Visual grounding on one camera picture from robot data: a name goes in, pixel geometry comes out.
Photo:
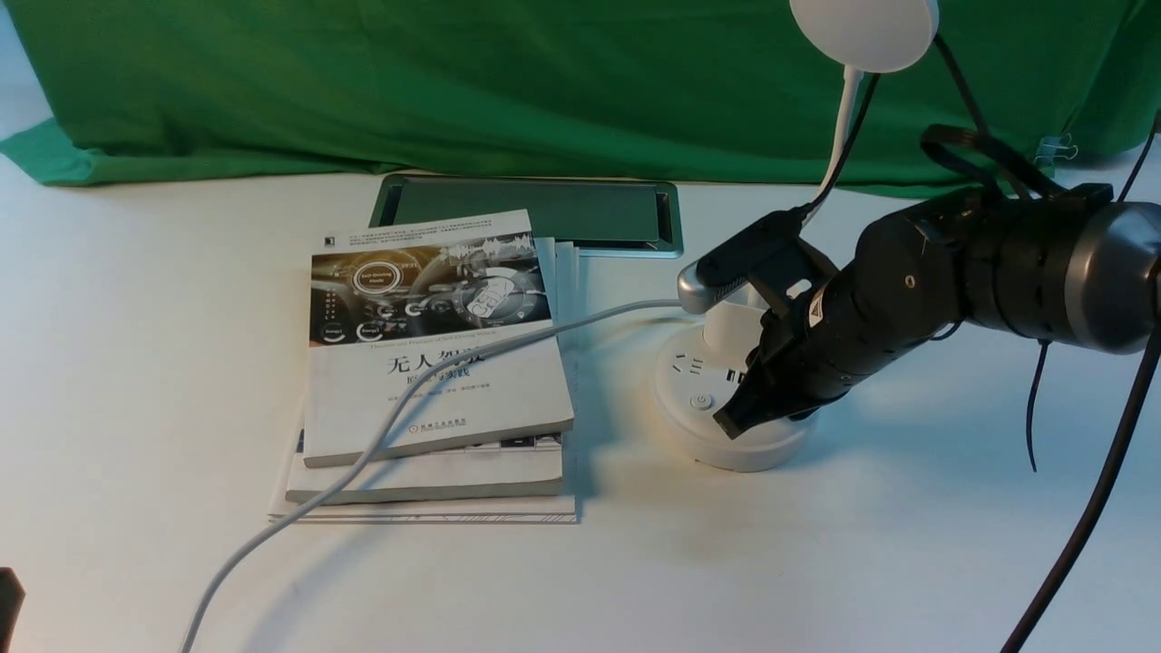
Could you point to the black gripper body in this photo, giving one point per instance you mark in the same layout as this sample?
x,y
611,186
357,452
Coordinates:
x,y
903,286

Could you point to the top self-driving book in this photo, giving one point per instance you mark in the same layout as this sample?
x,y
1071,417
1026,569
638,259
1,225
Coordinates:
x,y
398,320

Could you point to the bottom thin white book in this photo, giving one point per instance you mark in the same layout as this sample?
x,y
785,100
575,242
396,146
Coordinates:
x,y
435,510

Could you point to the green backdrop cloth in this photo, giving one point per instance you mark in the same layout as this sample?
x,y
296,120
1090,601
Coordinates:
x,y
723,91

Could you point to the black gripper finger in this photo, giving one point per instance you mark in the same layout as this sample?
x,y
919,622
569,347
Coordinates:
x,y
749,406

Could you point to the middle white book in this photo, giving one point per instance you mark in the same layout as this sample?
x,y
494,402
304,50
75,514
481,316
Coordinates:
x,y
379,484

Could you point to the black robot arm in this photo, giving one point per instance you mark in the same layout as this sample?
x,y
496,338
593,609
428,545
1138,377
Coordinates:
x,y
1078,269

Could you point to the metal desk cable hatch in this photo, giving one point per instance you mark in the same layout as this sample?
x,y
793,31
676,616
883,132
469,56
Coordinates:
x,y
602,218

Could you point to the white desk lamp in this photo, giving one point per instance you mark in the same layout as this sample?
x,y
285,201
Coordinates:
x,y
699,368

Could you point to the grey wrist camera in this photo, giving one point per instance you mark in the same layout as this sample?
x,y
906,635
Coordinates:
x,y
770,256

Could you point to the metal binder clip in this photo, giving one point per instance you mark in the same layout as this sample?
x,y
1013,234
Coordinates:
x,y
1054,149

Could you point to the dark object at edge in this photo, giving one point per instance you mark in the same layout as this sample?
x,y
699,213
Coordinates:
x,y
12,600

